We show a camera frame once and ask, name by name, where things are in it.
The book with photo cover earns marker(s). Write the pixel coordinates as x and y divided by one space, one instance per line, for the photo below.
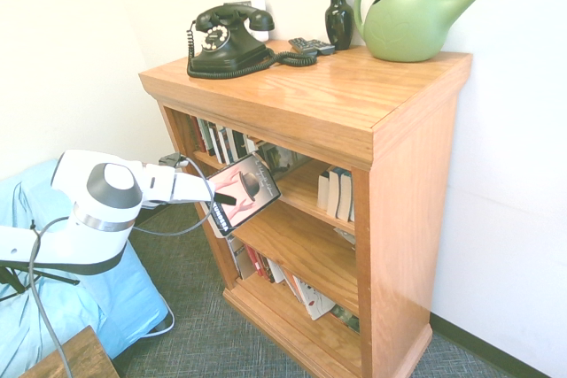
288 159

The dark red book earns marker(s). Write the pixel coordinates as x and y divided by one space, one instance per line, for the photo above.
198 134

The wooden shelf board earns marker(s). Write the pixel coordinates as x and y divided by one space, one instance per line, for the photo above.
297 245
301 192

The black rotary telephone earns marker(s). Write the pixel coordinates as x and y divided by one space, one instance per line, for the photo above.
230 48

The small wooden table corner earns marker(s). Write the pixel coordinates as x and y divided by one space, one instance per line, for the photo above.
66 358

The black remote control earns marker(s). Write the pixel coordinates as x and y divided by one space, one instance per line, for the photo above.
301 44
322 47

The wooden bookshelf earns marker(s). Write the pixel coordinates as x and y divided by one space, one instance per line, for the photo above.
398 174

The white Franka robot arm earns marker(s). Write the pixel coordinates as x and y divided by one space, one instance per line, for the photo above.
97 218

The black tripod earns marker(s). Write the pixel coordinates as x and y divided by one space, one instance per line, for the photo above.
53 278

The white thin book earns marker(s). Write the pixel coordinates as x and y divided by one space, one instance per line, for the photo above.
275 272

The white book with red marks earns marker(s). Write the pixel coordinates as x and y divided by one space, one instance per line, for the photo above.
314 300

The white paperback book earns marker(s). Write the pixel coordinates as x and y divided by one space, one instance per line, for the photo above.
323 192

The white wall device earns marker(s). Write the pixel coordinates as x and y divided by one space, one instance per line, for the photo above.
261 19

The green plastic watering can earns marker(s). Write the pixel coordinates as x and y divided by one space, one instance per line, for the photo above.
403 28

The black spine book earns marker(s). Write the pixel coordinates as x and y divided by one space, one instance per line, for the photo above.
215 143

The light blue cloth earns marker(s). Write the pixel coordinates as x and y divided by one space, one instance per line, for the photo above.
128 298

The paperback book with hat cover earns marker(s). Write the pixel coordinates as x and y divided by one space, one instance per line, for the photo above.
254 205

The black glossy vase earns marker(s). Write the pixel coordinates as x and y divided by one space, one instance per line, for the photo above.
339 19

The grey and white book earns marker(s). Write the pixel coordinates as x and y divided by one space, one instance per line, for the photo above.
239 258

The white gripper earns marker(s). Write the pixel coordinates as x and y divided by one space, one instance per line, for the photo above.
190 187

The white leaning book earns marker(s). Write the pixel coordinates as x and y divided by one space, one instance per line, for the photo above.
252 145

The red spine book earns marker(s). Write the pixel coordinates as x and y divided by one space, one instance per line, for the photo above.
256 260

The paperback book blue cover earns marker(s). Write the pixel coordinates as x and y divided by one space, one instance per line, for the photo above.
345 198
334 194

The white and blue book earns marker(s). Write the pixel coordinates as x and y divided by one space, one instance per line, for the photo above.
227 148

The dark green book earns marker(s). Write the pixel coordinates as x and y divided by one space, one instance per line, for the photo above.
345 318

